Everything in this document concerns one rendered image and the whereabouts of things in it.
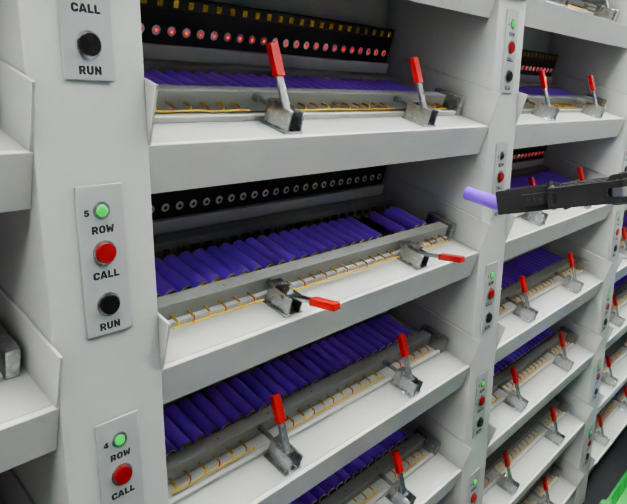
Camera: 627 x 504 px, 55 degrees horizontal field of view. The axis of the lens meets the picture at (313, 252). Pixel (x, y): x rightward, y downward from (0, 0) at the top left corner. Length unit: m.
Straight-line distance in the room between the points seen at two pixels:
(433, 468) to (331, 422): 0.34
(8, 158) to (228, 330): 0.28
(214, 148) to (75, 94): 0.14
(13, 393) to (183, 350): 0.15
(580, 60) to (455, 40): 0.70
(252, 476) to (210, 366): 0.19
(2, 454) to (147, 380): 0.12
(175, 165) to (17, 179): 0.13
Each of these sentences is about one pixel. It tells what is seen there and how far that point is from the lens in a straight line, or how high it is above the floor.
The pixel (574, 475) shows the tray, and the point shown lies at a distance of 1.93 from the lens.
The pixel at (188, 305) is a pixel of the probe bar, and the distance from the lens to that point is 0.63.
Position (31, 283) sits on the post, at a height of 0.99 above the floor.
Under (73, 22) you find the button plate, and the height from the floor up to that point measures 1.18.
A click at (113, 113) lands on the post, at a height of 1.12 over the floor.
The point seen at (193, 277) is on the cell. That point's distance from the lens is 0.68.
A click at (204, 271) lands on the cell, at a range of 0.69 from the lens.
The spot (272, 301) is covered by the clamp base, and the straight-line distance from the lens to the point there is 0.69.
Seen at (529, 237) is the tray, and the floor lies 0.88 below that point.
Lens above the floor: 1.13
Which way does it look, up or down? 14 degrees down
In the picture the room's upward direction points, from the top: straight up
